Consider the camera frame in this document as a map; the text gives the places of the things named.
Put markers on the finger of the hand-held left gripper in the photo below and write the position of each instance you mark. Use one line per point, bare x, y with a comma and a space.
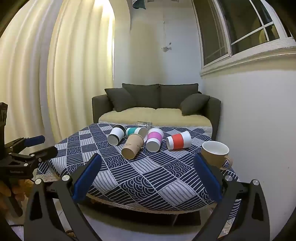
47, 151
34, 140

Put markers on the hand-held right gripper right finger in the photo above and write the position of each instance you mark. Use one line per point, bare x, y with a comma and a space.
208, 177

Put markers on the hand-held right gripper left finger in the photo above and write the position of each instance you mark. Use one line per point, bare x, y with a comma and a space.
87, 177

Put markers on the red and white cup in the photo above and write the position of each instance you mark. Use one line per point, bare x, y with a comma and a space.
179, 141

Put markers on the white cup with black band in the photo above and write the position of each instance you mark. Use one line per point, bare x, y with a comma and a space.
117, 134

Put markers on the brown paper cup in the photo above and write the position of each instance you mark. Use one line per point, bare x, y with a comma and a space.
133, 144

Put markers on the teal and white cup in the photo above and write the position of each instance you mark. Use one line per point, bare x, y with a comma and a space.
133, 131

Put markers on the pink and white cup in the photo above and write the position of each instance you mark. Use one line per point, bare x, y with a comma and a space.
154, 138

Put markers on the person's left hand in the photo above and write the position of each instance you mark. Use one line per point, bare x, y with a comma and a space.
4, 188

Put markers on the brown mug with white inside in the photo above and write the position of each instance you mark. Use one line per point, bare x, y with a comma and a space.
215, 148

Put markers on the metal table leg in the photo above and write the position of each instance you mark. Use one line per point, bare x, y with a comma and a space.
175, 219

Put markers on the blue patterned tablecloth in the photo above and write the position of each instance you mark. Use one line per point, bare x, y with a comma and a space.
150, 173

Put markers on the dark green sofa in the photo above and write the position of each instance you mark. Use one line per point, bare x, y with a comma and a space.
99, 106

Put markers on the dark green throw pillow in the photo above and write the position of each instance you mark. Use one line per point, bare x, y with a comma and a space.
194, 104
120, 99

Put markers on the cream curtain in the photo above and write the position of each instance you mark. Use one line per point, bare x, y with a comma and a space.
57, 69

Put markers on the clear glass dish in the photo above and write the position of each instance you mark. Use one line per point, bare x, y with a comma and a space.
144, 124

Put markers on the cream sofa blanket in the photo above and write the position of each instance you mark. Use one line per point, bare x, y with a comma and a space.
150, 115

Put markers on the white framed window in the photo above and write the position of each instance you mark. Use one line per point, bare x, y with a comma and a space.
231, 27

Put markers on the hanging grey cloth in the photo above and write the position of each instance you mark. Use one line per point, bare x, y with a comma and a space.
138, 3

